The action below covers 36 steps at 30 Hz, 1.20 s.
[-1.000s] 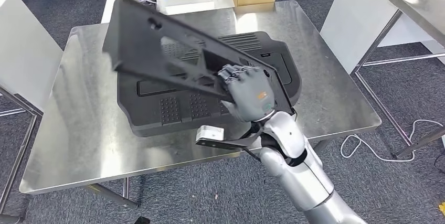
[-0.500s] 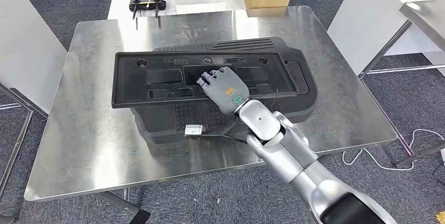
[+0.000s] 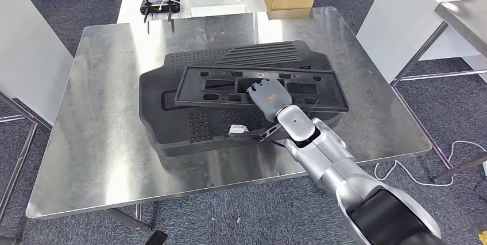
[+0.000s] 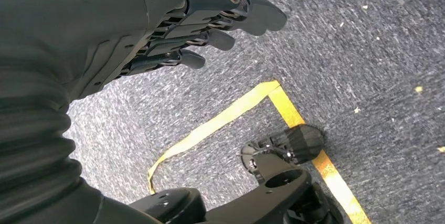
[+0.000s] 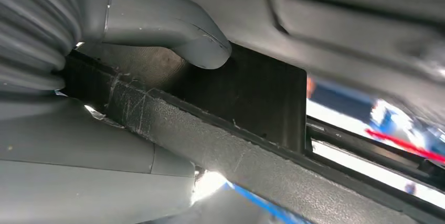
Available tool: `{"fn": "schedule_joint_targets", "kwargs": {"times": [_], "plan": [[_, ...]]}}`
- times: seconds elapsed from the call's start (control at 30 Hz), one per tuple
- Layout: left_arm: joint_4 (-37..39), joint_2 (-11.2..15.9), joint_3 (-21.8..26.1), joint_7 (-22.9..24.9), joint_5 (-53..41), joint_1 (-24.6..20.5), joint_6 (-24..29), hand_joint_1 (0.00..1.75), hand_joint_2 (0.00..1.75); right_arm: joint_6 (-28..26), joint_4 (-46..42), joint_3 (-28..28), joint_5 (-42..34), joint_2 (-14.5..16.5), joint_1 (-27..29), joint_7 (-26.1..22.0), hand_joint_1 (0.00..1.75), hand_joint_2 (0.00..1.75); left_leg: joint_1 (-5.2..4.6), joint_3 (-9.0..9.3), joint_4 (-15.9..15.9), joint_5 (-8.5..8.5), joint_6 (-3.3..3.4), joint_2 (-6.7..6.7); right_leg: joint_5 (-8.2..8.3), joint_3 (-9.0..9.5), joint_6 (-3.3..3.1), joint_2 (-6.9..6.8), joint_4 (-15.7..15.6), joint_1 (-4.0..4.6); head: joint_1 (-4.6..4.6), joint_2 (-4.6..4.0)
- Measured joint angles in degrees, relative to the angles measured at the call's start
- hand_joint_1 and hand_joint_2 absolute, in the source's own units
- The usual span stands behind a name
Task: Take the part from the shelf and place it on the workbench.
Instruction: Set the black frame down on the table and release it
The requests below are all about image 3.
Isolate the black plastic mounting plate part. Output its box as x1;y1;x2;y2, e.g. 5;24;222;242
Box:
174;65;350;113

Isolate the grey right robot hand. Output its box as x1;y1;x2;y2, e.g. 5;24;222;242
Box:
246;79;293;123

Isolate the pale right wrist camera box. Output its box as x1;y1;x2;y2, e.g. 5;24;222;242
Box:
228;124;250;135

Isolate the black handheld controller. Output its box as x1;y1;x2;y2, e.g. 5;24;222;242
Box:
140;0;182;24

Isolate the white flat box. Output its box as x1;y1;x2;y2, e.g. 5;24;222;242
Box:
190;3;248;18

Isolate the white table with steel legs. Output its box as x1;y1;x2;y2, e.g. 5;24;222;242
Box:
0;0;74;223
356;0;487;84

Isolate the black moulded engine cover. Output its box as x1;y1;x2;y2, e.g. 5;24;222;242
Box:
138;40;343;157

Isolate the stainless steel workbench table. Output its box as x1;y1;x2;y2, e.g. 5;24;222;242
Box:
25;6;432;245

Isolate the white floor cable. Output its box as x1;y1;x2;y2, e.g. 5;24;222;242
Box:
373;141;487;188

